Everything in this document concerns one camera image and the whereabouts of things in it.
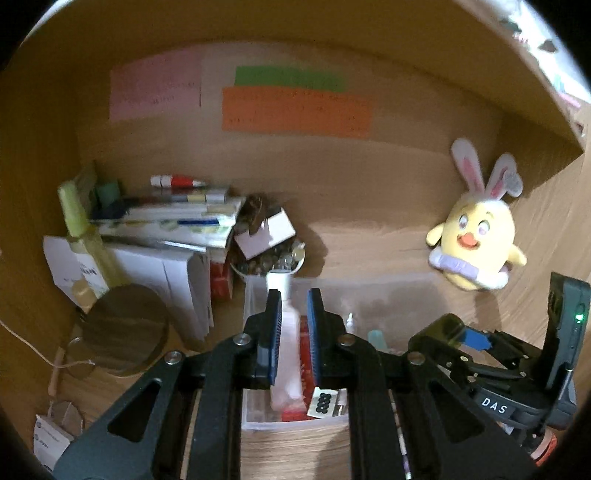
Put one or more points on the clear plastic drawer bin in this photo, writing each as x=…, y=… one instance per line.
x=392, y=300

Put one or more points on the yellow chick plush toy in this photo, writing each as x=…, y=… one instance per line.
x=480, y=230

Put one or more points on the blue and white box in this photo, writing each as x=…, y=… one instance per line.
x=51, y=441

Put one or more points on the wooden shelf board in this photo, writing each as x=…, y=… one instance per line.
x=531, y=60

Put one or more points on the red and white marker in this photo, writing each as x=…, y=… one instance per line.
x=178, y=181

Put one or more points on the white tile with black dots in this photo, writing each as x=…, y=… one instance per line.
x=323, y=404

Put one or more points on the wooden stick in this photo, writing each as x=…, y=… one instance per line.
x=56, y=374

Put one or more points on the white pen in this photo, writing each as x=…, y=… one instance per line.
x=351, y=323

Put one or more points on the red box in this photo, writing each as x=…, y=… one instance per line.
x=221, y=281

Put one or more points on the brown mug with wooden lid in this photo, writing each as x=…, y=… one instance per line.
x=124, y=327

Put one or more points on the pink paper note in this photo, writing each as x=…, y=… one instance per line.
x=154, y=83

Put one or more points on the white labelled bottle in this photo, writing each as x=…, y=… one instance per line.
x=90, y=272

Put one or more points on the small green box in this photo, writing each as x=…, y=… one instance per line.
x=107, y=194

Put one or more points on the green paper note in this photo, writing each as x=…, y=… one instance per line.
x=288, y=79

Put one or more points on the white paper box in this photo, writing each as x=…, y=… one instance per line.
x=152, y=277

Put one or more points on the white cream tube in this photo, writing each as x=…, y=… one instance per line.
x=291, y=350

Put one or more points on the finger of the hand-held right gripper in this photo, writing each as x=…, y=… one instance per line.
x=436, y=334
x=475, y=339

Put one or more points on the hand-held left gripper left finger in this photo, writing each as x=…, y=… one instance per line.
x=274, y=341

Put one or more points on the red foil pouch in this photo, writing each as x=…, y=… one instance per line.
x=304, y=350

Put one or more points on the light blue tube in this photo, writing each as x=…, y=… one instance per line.
x=376, y=339

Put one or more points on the green spray bottle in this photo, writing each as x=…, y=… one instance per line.
x=74, y=207

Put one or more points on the small white cardboard box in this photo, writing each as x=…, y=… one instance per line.
x=268, y=233

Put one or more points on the orange paper note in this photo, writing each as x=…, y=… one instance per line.
x=295, y=113

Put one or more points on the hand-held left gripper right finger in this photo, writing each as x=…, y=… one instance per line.
x=315, y=341

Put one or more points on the stack of books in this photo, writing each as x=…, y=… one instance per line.
x=175, y=221

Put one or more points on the brown hair clip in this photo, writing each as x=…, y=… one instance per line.
x=258, y=212

